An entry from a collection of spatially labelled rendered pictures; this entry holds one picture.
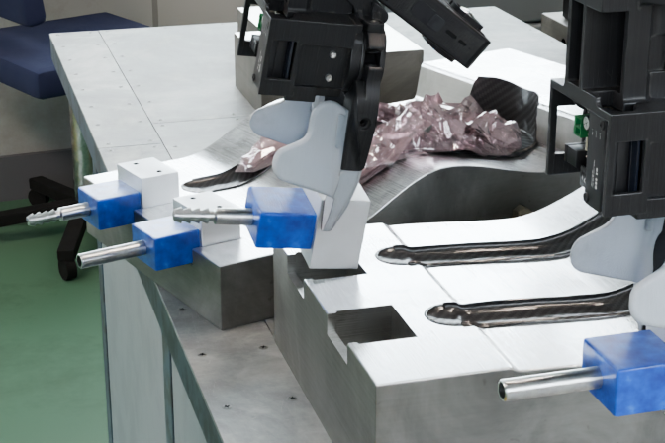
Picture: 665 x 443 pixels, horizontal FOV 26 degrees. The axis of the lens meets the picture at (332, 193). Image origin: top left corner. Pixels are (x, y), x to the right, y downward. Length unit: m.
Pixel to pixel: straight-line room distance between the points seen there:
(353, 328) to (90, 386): 1.92
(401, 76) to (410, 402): 0.91
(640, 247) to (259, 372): 0.37
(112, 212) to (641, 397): 0.60
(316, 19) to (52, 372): 2.06
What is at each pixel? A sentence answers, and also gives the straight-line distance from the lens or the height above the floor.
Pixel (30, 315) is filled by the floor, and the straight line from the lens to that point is 3.18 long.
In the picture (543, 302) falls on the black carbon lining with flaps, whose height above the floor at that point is 0.88.
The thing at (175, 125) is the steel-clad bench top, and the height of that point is 0.80.
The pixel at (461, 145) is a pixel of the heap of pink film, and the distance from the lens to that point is 1.27.
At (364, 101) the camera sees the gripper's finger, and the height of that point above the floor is 1.03.
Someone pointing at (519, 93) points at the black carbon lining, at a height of 0.91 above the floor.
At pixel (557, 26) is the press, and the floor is 0.78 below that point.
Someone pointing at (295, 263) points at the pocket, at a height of 0.88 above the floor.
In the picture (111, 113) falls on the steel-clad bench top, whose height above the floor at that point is 0.80.
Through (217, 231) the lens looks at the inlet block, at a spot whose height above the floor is 0.87.
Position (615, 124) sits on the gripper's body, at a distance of 0.70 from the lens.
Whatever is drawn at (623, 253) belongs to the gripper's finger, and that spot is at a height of 0.99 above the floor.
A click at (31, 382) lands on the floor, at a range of 2.89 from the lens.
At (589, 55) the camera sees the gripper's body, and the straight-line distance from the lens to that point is 0.72.
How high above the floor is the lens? 1.28
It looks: 19 degrees down
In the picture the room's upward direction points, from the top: straight up
